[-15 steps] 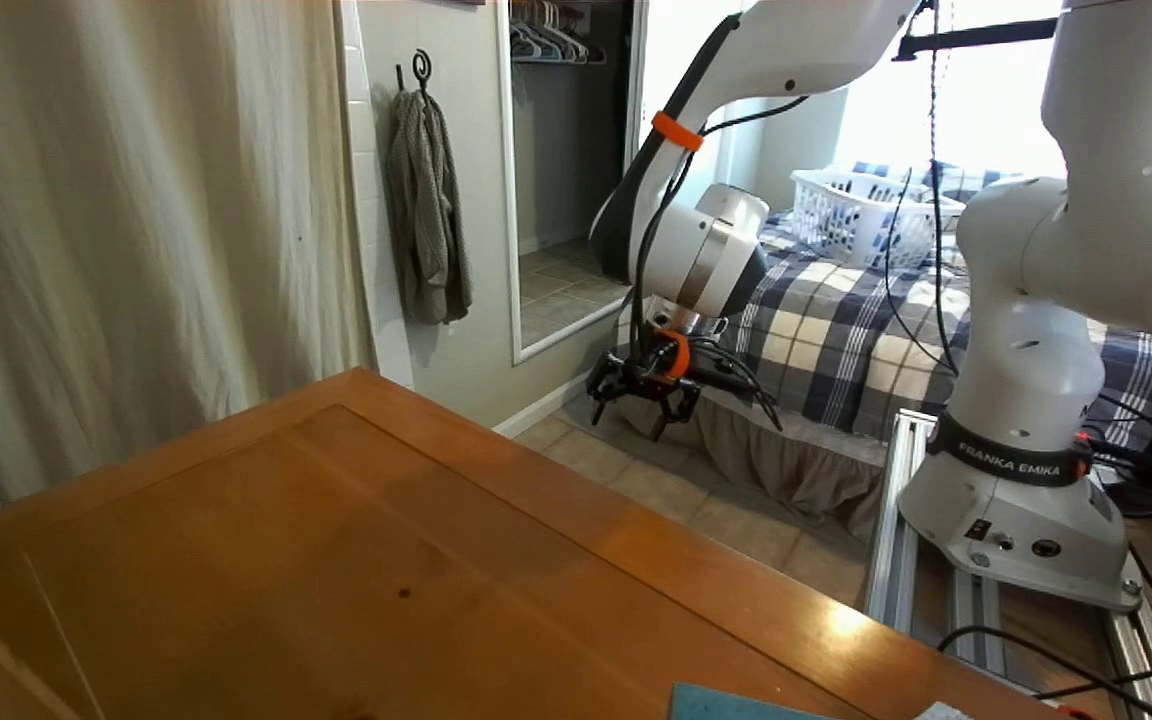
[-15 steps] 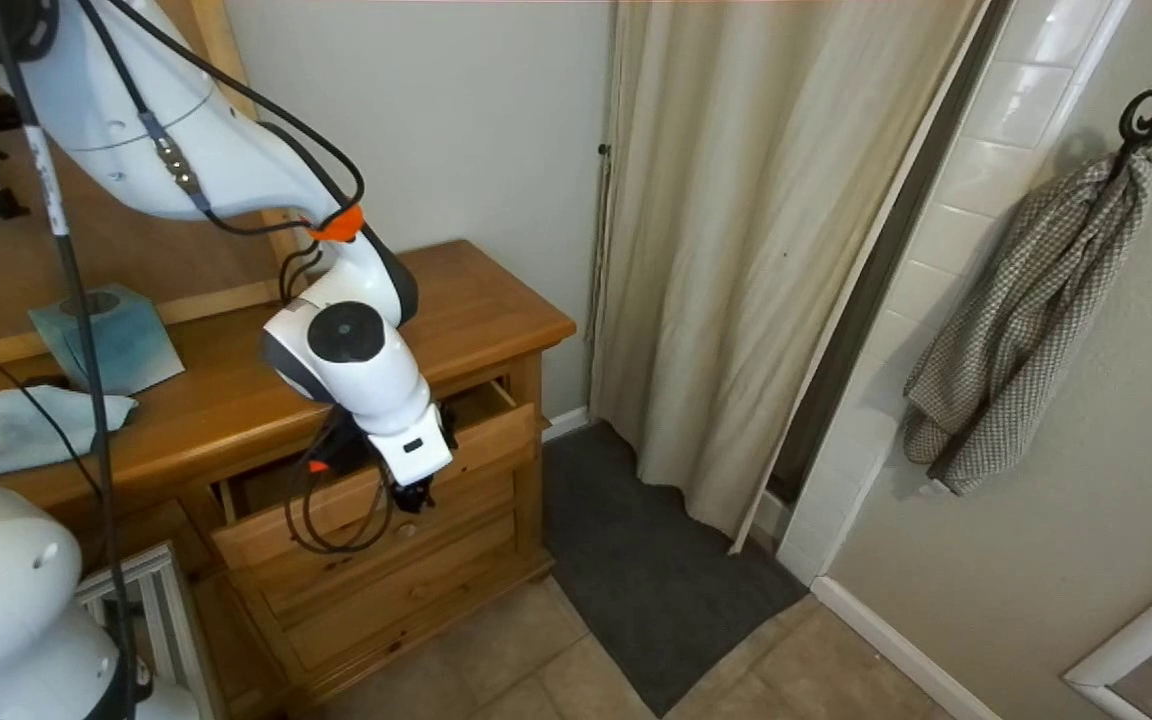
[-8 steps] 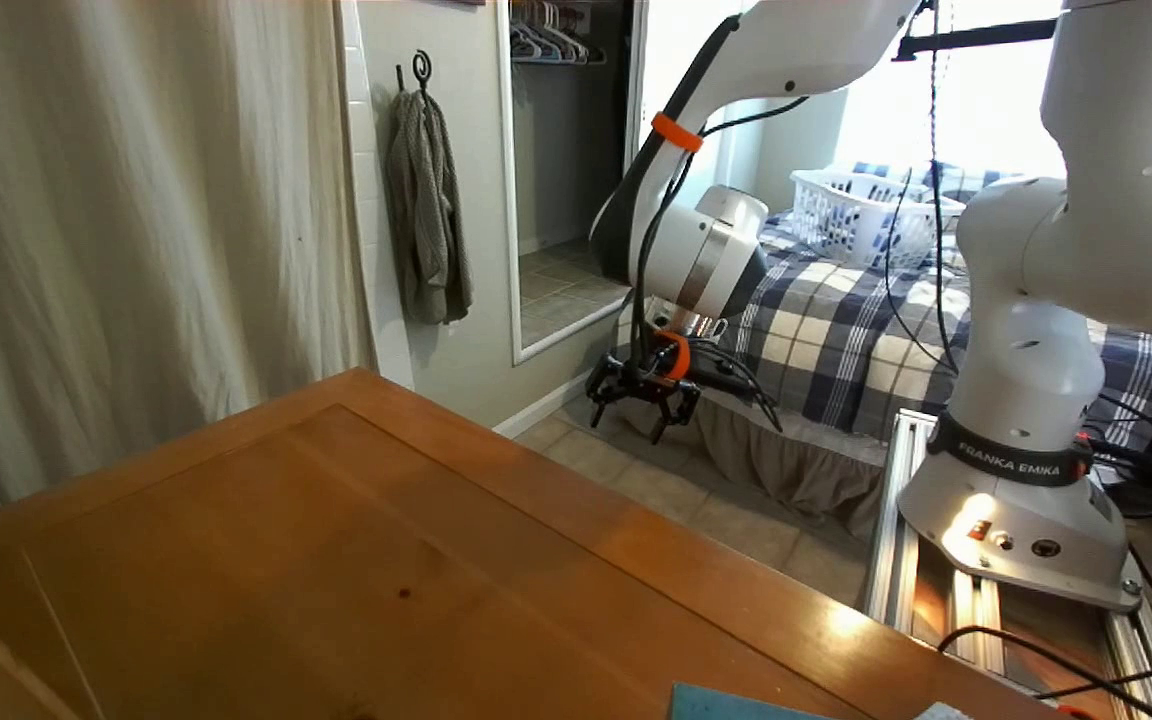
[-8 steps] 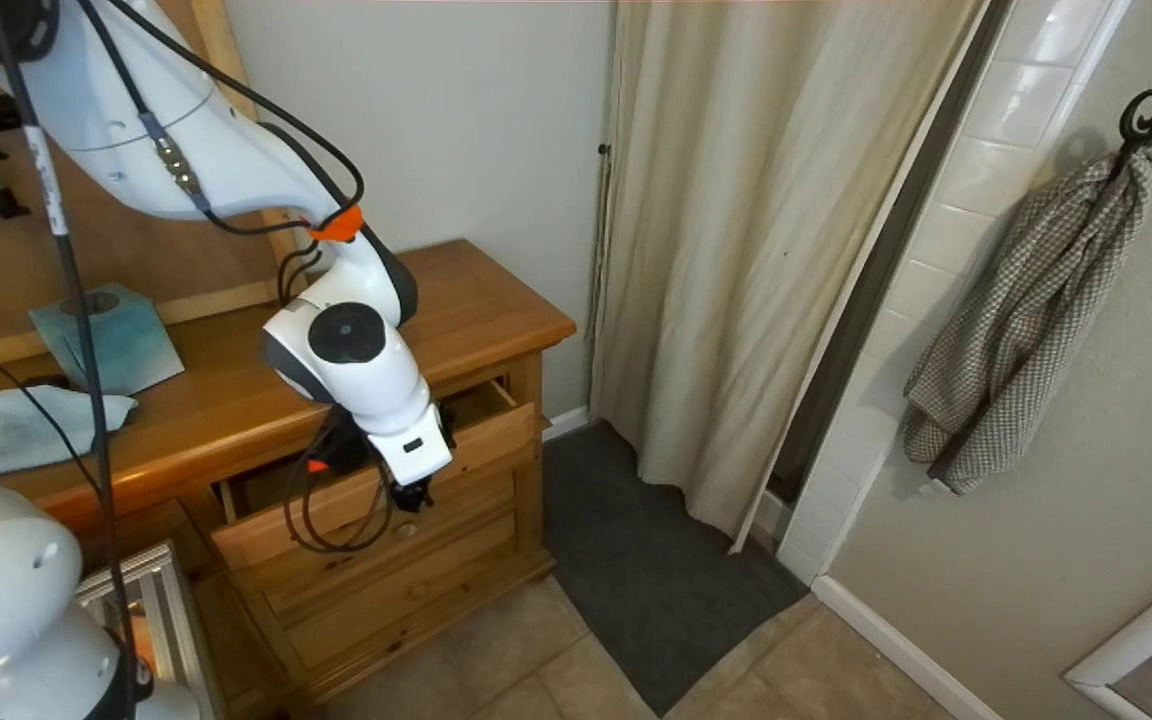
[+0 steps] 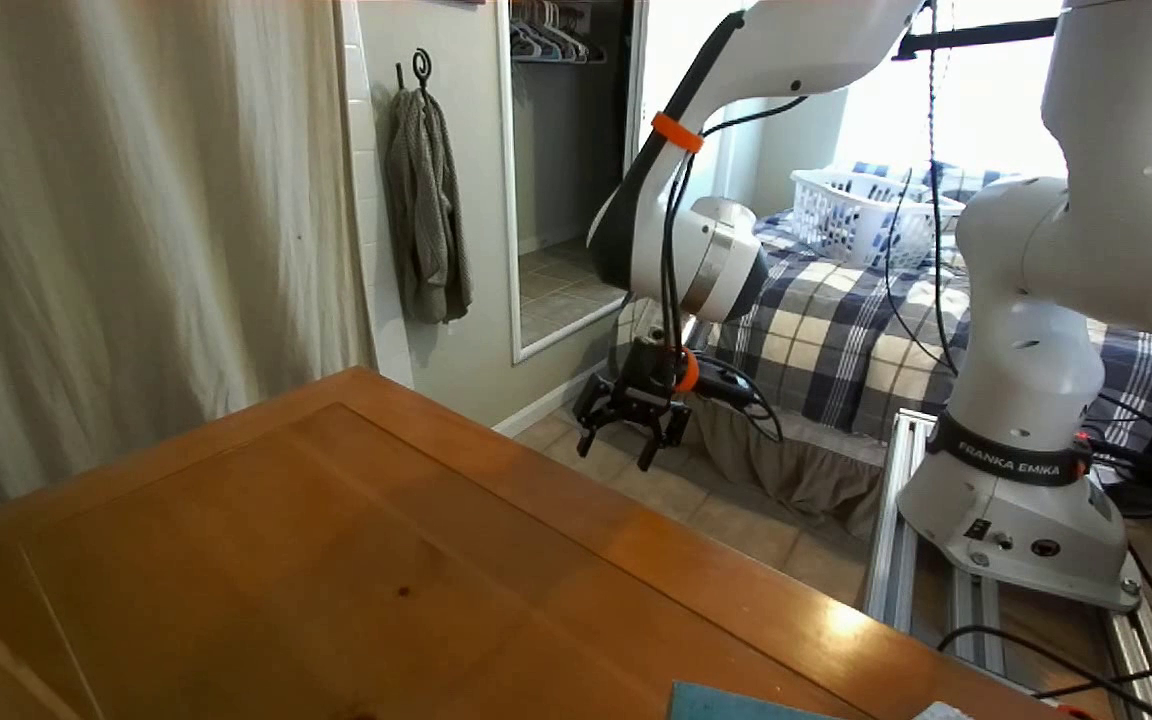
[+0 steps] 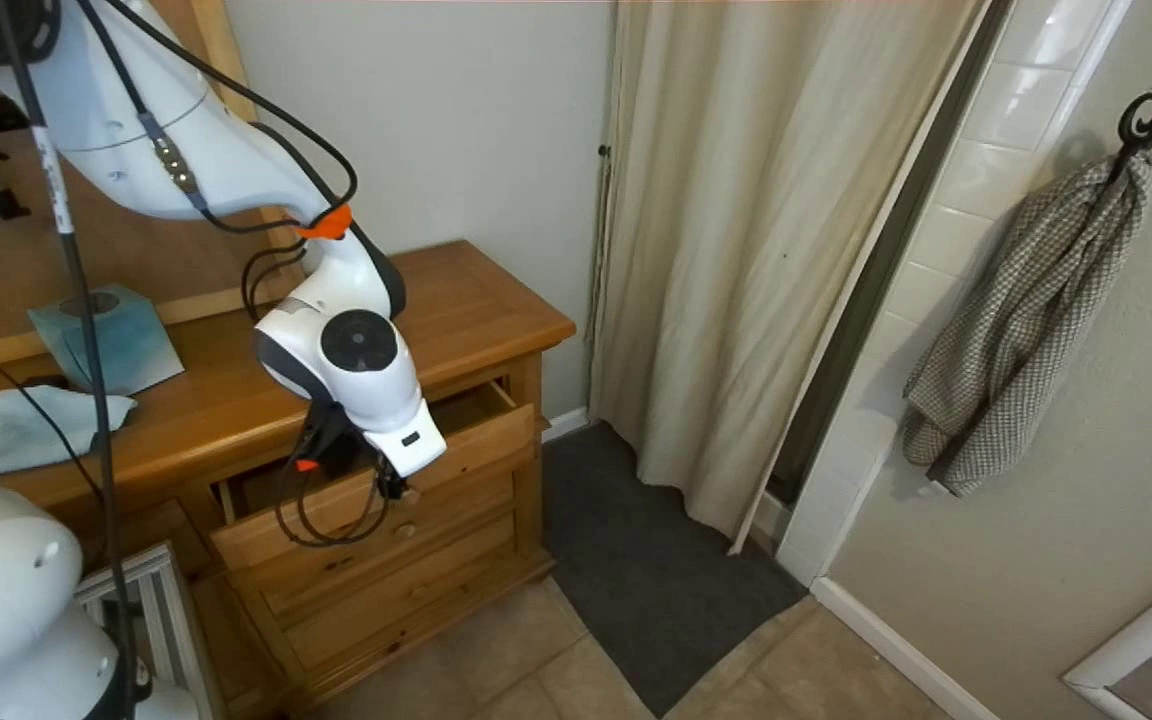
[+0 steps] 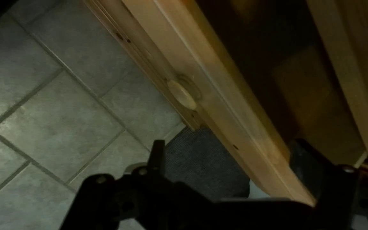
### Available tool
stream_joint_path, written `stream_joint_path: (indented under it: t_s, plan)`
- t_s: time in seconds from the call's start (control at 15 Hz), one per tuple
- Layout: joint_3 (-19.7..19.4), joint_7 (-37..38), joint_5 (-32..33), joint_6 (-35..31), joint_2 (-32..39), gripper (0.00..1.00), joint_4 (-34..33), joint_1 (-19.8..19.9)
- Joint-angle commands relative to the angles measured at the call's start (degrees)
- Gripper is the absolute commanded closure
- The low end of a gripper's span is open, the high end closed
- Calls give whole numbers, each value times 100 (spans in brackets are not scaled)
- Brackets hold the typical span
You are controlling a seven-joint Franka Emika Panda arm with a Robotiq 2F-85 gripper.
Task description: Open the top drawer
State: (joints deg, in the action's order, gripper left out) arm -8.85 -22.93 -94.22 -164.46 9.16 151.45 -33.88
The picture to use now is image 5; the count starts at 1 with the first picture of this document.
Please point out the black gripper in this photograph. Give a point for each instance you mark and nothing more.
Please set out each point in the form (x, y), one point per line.
(655, 369)

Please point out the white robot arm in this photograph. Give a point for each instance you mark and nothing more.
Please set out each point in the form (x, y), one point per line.
(1081, 201)

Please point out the brown bed skirt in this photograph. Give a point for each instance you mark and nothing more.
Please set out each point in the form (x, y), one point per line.
(791, 460)

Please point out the plaid bed blanket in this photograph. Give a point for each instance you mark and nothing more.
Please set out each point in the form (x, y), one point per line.
(841, 332)

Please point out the olive hanging coat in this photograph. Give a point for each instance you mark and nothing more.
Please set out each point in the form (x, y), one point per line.
(421, 213)

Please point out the white blue floral pillow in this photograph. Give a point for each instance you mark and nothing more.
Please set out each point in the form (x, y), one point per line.
(841, 213)

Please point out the teal flat item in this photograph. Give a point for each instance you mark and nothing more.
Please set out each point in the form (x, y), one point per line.
(739, 704)

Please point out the wooden dresser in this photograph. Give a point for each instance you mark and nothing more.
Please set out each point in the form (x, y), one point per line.
(336, 561)

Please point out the white door trim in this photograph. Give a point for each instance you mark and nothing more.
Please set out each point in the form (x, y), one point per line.
(368, 201)

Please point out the small white item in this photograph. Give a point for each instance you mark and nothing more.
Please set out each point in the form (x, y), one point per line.
(941, 712)

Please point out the white curtain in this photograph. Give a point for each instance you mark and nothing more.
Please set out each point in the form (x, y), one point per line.
(136, 201)

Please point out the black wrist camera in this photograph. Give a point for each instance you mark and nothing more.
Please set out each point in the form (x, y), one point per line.
(723, 387)

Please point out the white closet door frame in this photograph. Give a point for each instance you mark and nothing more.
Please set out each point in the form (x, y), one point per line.
(504, 201)

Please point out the aluminium robot stand frame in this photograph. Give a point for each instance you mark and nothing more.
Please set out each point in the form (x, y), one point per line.
(887, 532)

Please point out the black wall hook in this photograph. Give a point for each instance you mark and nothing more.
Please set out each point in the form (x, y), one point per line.
(421, 67)

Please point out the black overhead camera rig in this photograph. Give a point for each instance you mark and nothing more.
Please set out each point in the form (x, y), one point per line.
(977, 37)

